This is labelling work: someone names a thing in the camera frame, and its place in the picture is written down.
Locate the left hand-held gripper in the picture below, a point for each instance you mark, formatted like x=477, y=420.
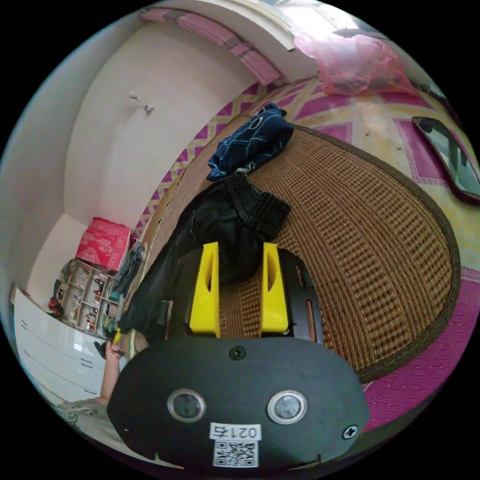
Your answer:
x=99, y=348

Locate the navy garment with light print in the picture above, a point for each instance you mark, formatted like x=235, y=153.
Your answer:
x=249, y=144

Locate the person's left hand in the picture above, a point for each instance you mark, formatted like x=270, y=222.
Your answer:
x=111, y=353

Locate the pile of clothes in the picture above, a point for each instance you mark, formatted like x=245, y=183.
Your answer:
x=131, y=266

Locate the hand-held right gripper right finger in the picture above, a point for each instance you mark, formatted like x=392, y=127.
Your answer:
x=273, y=303

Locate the open shelf with small items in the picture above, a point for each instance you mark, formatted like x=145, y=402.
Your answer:
x=88, y=296

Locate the mirror with dark frame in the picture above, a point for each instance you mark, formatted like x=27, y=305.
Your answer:
x=448, y=159

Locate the dark blue jeans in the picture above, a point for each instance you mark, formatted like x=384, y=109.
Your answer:
x=213, y=221

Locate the white cupboard with drawers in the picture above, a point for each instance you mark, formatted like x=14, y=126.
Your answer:
x=56, y=356

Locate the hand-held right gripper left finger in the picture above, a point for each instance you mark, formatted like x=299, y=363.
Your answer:
x=204, y=300

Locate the bed with woven mat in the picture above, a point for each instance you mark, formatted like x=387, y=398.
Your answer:
x=360, y=225

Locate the person's left forearm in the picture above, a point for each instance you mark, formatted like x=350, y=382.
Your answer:
x=108, y=380

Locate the pink plastic bag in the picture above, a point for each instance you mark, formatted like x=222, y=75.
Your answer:
x=352, y=63

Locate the white wall hook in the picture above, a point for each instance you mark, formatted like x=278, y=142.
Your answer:
x=150, y=108
x=135, y=96

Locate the red printed carton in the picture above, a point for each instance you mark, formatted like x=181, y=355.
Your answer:
x=103, y=243

